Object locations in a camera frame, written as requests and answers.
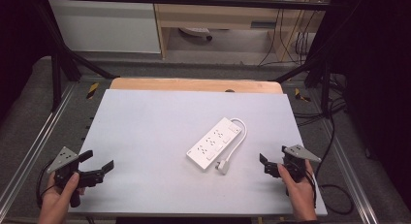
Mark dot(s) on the aluminium rail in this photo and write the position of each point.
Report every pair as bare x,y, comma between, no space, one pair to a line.
350,172
35,143

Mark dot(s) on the white cabinet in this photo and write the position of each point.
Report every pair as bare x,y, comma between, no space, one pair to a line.
103,26

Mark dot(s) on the person's left hand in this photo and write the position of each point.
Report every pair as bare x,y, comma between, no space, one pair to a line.
56,199

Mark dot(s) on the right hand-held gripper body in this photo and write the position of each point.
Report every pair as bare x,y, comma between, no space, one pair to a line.
302,153

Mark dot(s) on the white power strip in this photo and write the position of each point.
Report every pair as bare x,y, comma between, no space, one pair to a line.
213,143

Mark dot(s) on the light wooden desk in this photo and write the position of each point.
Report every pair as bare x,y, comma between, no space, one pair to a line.
219,15

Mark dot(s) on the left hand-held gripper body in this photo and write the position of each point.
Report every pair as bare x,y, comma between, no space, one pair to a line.
63,159

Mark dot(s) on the office chair base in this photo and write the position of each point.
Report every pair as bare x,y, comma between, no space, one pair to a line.
197,32

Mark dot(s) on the yellow black tape strip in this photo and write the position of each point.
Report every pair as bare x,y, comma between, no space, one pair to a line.
92,90
301,95

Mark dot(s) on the person's right hand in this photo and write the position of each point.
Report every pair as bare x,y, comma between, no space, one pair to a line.
300,191

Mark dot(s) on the black curtain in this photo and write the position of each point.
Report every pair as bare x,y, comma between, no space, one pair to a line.
17,33
378,88

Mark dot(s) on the light wooden table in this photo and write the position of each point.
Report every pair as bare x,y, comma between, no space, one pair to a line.
194,85

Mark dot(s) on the black metal frame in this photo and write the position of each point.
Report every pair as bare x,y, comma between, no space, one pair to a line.
194,0

